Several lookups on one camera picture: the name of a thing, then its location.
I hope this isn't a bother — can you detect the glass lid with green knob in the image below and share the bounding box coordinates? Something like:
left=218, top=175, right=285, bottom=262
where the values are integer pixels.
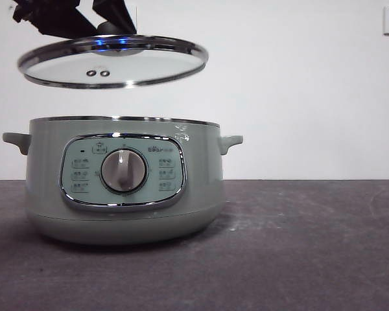
left=18, top=21, right=210, bottom=89

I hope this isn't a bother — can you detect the pale green electric cooking pot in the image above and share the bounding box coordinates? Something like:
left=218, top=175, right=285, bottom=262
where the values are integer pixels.
left=2, top=115, right=244, bottom=246

